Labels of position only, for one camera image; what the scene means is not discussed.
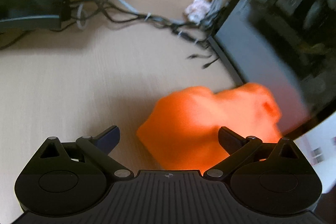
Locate black cable bundle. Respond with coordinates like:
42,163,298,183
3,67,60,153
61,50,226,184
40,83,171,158
0,0,220,70

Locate computer tower with glass panel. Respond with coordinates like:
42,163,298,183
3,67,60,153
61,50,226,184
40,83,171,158
209,0,335,139

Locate pink crumpled tissue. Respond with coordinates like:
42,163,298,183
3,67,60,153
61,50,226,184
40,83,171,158
184,0,211,23

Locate orange pumpkin costume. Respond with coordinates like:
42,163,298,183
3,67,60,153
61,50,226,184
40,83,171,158
137,83,281,173

